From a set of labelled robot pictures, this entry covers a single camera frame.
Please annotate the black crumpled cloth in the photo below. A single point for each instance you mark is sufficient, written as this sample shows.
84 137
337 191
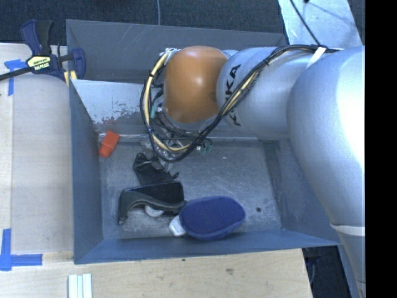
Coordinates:
149 174

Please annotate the black curved plastic object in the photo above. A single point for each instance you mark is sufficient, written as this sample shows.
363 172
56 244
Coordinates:
161 194

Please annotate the orange small block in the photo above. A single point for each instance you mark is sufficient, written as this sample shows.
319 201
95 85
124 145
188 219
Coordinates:
109 143

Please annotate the grey metal bin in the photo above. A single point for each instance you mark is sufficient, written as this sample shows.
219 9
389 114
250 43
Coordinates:
223 178

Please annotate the white round object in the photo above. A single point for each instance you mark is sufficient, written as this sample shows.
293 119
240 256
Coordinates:
153 210

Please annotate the white small block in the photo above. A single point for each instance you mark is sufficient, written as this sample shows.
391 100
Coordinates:
175 228

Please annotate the pale wood flat board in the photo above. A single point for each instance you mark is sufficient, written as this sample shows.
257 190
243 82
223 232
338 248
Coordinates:
40 166

